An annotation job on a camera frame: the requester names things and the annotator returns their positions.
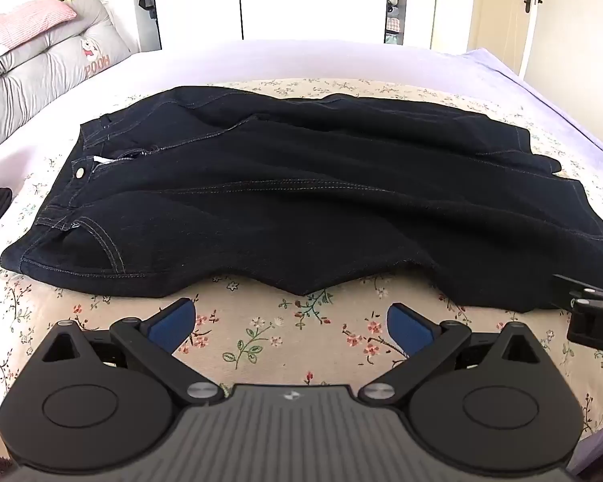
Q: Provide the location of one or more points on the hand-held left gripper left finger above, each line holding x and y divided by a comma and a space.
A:
177, 322

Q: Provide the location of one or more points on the open shelf with clothes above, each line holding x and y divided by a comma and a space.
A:
393, 7

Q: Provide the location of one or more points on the dark blue denim pants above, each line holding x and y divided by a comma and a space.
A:
306, 201

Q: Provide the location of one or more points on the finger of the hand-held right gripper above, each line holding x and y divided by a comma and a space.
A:
580, 285

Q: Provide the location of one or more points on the grey padded headboard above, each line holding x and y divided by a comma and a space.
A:
30, 73

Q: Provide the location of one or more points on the cream room door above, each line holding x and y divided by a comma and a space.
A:
497, 15

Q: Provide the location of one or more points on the floral printed blanket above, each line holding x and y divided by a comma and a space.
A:
261, 331

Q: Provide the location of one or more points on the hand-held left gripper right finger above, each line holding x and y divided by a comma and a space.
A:
406, 329

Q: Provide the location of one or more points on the pink striped pillow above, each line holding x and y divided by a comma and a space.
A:
25, 22

